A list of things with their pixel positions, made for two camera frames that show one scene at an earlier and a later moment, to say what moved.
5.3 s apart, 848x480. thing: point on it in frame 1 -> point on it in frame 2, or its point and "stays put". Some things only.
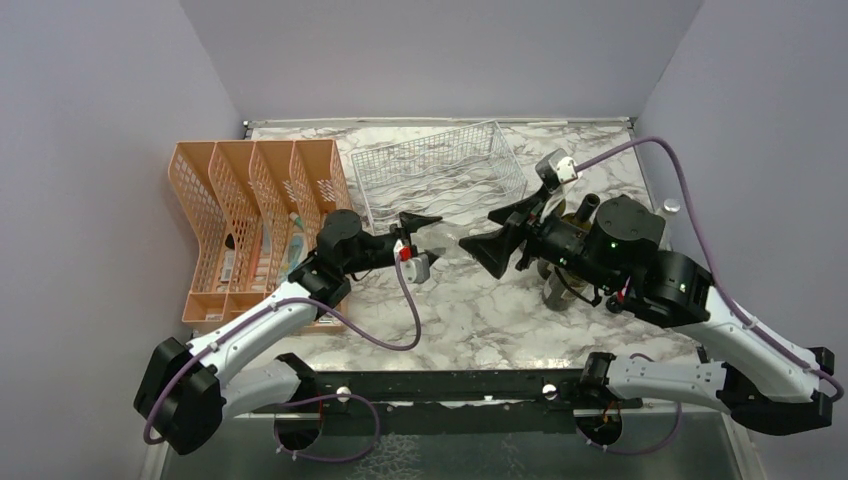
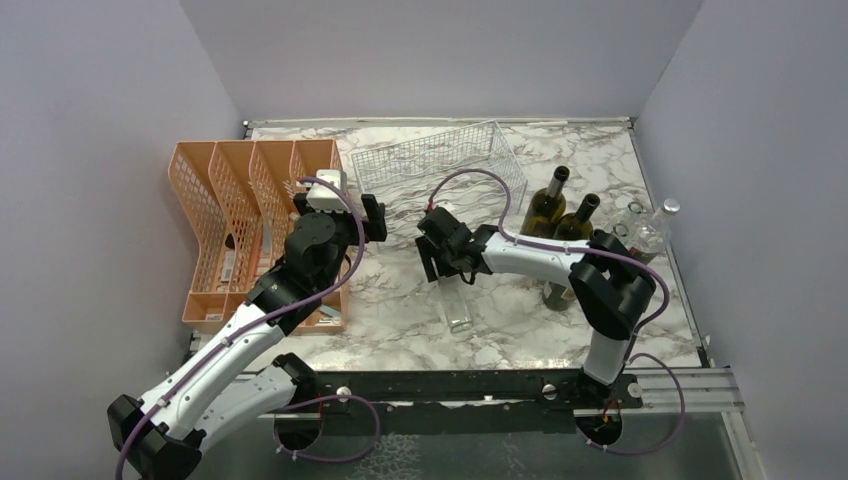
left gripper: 412,223 -> 374,226
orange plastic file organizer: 255,208 stays put
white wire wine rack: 436,176 stays put
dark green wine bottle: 582,217 stays put
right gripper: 494,249 -> 427,251
